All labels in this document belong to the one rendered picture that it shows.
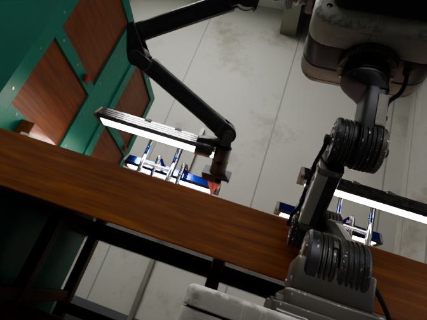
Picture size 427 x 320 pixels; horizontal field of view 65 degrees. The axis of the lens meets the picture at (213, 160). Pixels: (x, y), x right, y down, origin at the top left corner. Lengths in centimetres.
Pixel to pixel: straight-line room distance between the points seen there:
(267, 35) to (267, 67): 52
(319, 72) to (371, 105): 23
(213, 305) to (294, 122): 350
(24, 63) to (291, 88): 313
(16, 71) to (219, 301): 122
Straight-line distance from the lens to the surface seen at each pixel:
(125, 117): 160
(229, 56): 434
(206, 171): 120
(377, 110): 83
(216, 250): 105
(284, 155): 362
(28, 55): 148
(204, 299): 40
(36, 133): 152
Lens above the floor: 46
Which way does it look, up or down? 22 degrees up
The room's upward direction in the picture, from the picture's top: 20 degrees clockwise
